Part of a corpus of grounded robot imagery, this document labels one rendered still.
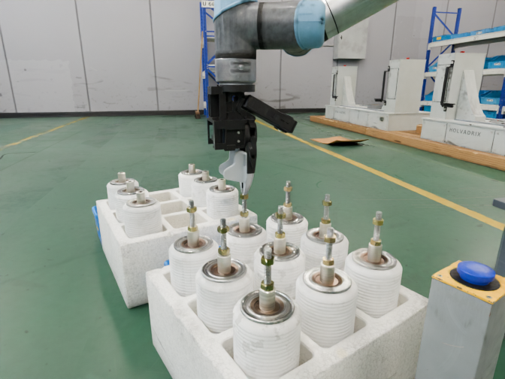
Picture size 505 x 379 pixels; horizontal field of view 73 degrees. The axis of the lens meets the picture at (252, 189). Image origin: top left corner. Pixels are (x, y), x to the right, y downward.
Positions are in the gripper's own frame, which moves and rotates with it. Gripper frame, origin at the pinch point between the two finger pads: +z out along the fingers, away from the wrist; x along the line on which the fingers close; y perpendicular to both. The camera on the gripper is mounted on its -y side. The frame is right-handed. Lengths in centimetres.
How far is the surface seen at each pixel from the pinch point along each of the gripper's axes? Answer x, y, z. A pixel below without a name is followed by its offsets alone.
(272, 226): -1.7, -6.3, 10.3
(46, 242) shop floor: -66, 56, 35
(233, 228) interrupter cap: -0.8, 2.9, 9.3
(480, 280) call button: 38.4, -17.4, 2.3
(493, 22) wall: -558, -728, -151
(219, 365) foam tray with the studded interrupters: 27.0, 12.1, 16.7
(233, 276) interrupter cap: 17.4, 7.6, 9.3
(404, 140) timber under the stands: -201, -216, 30
